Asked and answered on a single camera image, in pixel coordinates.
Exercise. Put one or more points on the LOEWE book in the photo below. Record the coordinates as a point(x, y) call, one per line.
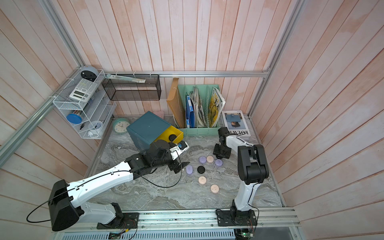
point(236, 123)

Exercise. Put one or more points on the purple earphone case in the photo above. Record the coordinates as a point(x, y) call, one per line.
point(189, 169)
point(218, 162)
point(202, 159)

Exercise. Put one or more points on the green alarm clock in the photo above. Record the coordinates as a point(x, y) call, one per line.
point(120, 125)

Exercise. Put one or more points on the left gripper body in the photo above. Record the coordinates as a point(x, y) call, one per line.
point(173, 166)

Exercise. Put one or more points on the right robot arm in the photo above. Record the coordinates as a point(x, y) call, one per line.
point(252, 169)

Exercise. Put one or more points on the brown envelope folder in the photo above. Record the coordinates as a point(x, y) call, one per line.
point(175, 103)

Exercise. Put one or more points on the yellow magazine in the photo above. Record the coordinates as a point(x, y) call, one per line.
point(216, 105)

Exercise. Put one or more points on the teal drawer cabinet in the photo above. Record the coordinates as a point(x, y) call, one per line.
point(146, 130)

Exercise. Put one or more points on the black earphone case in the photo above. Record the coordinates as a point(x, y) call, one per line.
point(201, 169)
point(172, 137)

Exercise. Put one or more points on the blue binder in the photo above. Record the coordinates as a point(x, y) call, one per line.
point(190, 114)

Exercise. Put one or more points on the pink earphone case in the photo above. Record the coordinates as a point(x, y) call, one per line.
point(202, 180)
point(214, 189)
point(210, 159)

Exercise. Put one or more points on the purple earphone case left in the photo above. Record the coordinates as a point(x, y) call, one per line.
point(189, 169)

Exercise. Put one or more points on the pink earphone case middle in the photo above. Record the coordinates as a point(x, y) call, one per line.
point(202, 180)

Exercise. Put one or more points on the white calculator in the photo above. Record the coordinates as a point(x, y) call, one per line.
point(83, 90)

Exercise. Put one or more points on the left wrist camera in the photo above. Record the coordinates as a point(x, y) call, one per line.
point(179, 149)

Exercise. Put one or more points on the round grey speaker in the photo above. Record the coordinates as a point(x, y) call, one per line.
point(89, 73)

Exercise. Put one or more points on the green file organizer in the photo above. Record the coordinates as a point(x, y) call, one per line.
point(205, 92)

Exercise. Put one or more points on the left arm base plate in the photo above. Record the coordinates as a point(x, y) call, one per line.
point(125, 221)

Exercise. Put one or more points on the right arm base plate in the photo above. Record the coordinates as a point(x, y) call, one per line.
point(232, 218)

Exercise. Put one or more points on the black mesh basket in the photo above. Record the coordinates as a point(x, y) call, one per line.
point(127, 91)

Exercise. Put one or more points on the white wire shelf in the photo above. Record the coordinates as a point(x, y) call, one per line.
point(98, 108)

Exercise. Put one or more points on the pink earphone case top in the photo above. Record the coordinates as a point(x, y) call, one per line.
point(210, 159)

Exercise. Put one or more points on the blue lid jar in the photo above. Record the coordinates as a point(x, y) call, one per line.
point(75, 117)

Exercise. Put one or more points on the purple earphone case top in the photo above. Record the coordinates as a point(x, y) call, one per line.
point(202, 159)

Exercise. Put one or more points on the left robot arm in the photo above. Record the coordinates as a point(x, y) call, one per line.
point(69, 202)

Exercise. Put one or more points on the newspapers in organizer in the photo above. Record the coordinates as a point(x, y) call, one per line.
point(200, 116)

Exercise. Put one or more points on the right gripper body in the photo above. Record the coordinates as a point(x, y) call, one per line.
point(221, 151)

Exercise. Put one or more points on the pink earphone case bottom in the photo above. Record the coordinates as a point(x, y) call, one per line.
point(214, 189)

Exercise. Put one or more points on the purple earphone case right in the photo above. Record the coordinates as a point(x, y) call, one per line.
point(218, 162)

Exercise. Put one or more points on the yellow drawer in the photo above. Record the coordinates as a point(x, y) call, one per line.
point(169, 131)

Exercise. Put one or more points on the ruler on basket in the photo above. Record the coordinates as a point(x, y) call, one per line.
point(124, 78)

